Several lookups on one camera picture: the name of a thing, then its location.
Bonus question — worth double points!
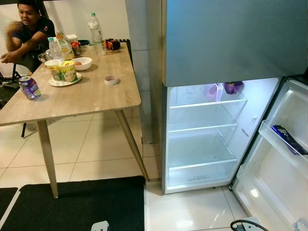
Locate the person's left hand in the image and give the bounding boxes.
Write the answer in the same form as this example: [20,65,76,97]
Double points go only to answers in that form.
[1,51,15,64]

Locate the grey steel fridge door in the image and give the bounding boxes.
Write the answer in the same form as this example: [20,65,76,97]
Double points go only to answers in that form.
[231,77,308,231]

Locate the grey steel fridge cabinet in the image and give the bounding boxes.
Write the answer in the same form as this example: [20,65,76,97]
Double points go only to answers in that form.
[147,0,289,195]

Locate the clear fridge door bin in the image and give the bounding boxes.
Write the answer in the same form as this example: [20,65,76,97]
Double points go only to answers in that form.
[232,166,308,231]
[259,119,308,176]

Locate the purple drink can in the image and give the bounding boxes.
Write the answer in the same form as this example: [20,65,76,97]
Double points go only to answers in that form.
[18,76,42,101]

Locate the person in dark shirt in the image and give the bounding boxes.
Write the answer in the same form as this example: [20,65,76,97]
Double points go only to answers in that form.
[0,0,56,65]

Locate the black chair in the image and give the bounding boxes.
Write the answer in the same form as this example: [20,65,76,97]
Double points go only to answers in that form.
[0,63,28,139]

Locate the small water bottle teal cap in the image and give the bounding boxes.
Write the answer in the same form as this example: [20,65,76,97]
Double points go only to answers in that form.
[47,37,63,62]

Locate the Peel Fresh juice carton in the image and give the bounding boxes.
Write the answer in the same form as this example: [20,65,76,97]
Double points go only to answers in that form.
[54,30,75,61]

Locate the floral paper plate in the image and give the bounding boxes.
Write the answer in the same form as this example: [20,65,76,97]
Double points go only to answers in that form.
[48,74,83,88]

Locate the white bowl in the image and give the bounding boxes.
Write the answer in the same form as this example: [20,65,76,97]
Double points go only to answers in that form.
[71,57,93,71]

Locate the light wooden table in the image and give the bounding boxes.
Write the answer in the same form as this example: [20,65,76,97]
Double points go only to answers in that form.
[0,42,150,199]

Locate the clear bottle white lid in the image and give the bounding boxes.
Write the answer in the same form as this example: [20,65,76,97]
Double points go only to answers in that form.
[89,19,105,55]

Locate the orange black device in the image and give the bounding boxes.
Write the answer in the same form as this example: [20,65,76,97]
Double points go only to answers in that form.
[103,38,121,51]

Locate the small white tape roll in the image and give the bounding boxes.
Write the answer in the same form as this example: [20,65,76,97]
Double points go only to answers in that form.
[104,76,120,86]

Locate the black foam puzzle mat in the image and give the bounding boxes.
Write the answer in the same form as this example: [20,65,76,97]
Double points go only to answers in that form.
[118,38,131,49]

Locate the black floor mat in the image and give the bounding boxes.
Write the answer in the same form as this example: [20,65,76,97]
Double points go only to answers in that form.
[0,176,146,231]

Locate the clear pink jug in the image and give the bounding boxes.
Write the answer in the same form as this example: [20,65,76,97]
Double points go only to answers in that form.
[205,83,224,103]

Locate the grey steel freezer door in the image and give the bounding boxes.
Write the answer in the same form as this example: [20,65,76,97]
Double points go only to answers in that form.
[163,0,308,87]

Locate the purple bowl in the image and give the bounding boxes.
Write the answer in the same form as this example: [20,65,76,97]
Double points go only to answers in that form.
[224,81,244,95]

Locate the dark blue carton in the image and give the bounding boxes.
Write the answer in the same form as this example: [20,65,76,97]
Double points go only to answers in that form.
[271,125,308,155]

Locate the clear bottle white cap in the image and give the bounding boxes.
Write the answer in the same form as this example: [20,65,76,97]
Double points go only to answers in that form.
[295,218,308,231]

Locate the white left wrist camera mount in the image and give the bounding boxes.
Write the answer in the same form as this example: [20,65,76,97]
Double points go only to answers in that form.
[91,221,109,231]

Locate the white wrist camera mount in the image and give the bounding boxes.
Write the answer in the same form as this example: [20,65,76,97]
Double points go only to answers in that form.
[91,221,109,231]
[241,222,263,231]

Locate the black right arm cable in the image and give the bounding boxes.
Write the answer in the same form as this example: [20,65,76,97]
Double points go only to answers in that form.
[230,219,270,231]

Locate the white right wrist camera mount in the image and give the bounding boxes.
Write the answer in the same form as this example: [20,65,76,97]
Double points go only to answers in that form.
[241,222,263,231]

